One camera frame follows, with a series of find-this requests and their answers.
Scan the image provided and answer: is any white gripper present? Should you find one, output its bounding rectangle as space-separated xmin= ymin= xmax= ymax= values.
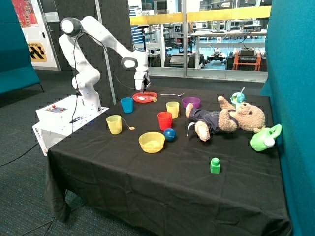
xmin=134 ymin=70 xmax=151 ymax=94

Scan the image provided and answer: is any orange tag tea bag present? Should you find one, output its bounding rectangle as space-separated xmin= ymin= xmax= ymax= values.
xmin=121 ymin=117 xmax=135 ymax=130

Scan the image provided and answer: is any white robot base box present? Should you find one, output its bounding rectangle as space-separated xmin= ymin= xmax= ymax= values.
xmin=32 ymin=95 xmax=109 ymax=156

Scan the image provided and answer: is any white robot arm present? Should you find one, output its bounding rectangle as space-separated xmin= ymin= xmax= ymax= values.
xmin=59 ymin=16 xmax=151 ymax=112

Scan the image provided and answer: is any red plastic plate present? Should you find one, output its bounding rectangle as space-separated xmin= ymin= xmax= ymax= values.
xmin=132 ymin=91 xmax=158 ymax=103

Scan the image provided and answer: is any blue plastic cup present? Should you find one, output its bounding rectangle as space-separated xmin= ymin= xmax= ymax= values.
xmin=121 ymin=97 xmax=133 ymax=114

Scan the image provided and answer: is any metal spoon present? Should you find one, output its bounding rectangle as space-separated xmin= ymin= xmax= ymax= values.
xmin=160 ymin=93 xmax=185 ymax=97

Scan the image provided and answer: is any yellow cup back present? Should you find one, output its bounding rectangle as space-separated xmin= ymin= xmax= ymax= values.
xmin=166 ymin=101 xmax=180 ymax=119

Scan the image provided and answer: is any yellow cup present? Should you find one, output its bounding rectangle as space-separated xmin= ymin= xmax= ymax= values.
xmin=166 ymin=101 xmax=180 ymax=119
xmin=106 ymin=115 xmax=122 ymax=135

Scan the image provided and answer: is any red plastic cup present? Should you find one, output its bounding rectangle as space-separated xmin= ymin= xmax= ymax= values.
xmin=157 ymin=112 xmax=172 ymax=131

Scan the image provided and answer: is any yellow cup front left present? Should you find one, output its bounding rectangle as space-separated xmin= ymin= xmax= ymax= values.
xmin=106 ymin=115 xmax=122 ymax=135

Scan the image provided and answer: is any blue ball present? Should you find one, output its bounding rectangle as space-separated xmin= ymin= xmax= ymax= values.
xmin=163 ymin=128 xmax=177 ymax=142

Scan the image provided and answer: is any yellow plastic bowl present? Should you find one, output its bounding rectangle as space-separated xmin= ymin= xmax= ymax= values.
xmin=138 ymin=132 xmax=165 ymax=153

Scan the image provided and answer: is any purple plastic bowl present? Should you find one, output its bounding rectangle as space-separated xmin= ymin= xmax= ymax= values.
xmin=182 ymin=97 xmax=201 ymax=108

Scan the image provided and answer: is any black tablecloth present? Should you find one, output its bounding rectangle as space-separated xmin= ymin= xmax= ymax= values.
xmin=45 ymin=87 xmax=293 ymax=236

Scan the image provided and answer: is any teal sippy cup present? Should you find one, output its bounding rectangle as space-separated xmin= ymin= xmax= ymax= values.
xmin=230 ymin=87 xmax=246 ymax=109

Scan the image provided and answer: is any green toy block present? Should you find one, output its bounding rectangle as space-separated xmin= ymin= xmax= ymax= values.
xmin=210 ymin=157 xmax=221 ymax=174

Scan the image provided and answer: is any brown teddy bear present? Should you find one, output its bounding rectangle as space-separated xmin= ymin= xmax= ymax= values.
xmin=185 ymin=96 xmax=266 ymax=142

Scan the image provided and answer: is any yellow black sign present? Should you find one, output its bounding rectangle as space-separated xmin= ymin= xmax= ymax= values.
xmin=28 ymin=42 xmax=47 ymax=63

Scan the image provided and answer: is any teal sofa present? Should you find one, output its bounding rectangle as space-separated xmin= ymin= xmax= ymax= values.
xmin=0 ymin=0 xmax=41 ymax=95

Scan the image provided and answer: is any green toy watering can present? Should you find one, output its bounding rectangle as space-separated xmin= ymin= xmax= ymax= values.
xmin=250 ymin=124 xmax=283 ymax=152

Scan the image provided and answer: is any red poster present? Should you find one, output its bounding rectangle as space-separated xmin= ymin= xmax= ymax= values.
xmin=12 ymin=0 xmax=38 ymax=28

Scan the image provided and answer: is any teal partition panel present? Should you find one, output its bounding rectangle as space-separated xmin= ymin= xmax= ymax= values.
xmin=260 ymin=0 xmax=315 ymax=236

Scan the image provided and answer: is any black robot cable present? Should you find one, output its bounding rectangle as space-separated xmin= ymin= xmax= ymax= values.
xmin=70 ymin=31 xmax=136 ymax=131

